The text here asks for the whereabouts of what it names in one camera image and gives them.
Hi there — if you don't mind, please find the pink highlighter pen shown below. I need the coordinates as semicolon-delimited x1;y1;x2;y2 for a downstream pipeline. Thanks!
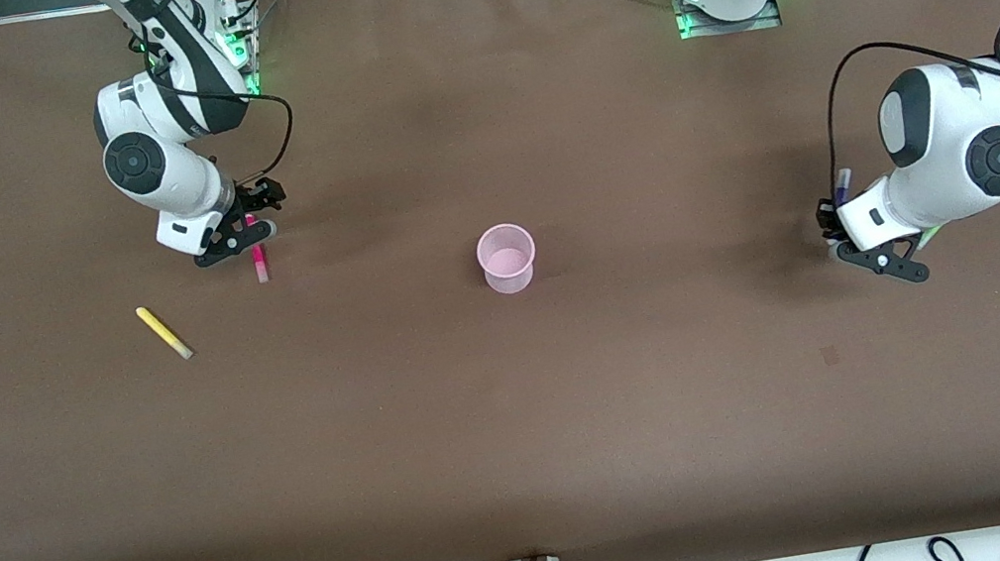
245;212;273;285

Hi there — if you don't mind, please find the purple highlighter pen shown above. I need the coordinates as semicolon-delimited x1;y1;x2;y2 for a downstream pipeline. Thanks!
829;168;859;213

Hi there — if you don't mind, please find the yellow highlighter pen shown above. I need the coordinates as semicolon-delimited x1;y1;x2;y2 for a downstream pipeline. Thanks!
135;299;196;368

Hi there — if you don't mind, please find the pink plastic cup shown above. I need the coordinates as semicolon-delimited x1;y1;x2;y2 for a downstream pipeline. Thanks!
472;219;544;300

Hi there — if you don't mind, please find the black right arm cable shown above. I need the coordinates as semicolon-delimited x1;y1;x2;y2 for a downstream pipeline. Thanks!
139;15;304;199

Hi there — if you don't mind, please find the aluminium right arm base plate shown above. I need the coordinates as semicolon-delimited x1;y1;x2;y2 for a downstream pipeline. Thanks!
210;0;273;102

